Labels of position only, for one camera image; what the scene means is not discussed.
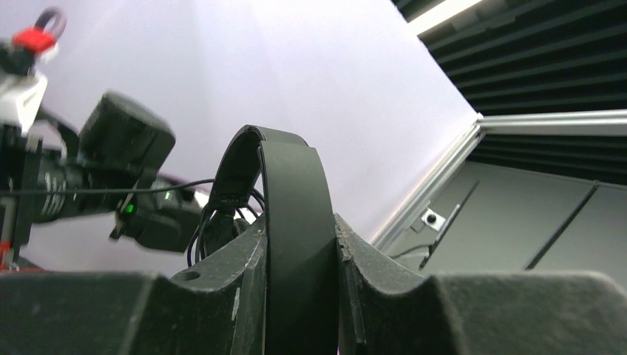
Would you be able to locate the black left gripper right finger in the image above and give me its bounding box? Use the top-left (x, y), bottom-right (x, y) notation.
top-left (335, 216), bottom-right (626, 354)

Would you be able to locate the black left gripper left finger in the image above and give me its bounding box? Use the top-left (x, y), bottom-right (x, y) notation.
top-left (1, 223), bottom-right (267, 354)

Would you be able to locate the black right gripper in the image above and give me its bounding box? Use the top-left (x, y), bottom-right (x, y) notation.
top-left (1, 124), bottom-right (128, 255)

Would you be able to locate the black on-ear headphones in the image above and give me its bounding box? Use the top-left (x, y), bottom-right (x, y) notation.
top-left (198, 125), bottom-right (339, 354)

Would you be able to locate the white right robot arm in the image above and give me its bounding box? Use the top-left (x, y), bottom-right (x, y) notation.
top-left (1, 91), bottom-right (200, 257)

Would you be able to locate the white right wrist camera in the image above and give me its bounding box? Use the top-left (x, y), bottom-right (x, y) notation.
top-left (0, 27), bottom-right (60, 135)

